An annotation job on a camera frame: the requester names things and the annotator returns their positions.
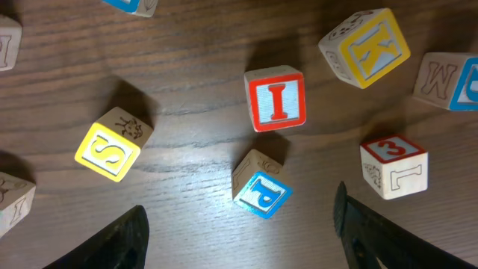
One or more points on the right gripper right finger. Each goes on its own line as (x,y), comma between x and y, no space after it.
(373,241)

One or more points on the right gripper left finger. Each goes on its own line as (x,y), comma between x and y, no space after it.
(122,244)

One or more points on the red I block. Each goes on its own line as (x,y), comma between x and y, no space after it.
(276,98)

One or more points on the plain L 7 block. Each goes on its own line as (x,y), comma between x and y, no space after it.
(394,166)

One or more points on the yellow S block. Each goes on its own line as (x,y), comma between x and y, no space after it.
(113,143)

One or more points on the green R block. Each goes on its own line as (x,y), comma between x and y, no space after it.
(16,200)

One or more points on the blue P block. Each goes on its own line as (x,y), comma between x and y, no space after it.
(260,184)

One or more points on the blue D block right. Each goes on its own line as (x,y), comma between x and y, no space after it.
(448,80)

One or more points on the yellow K block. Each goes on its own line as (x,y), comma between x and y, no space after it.
(365,47)

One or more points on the blue T block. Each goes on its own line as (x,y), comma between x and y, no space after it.
(145,8)

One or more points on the yellow O block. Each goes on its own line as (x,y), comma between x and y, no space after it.
(11,33)

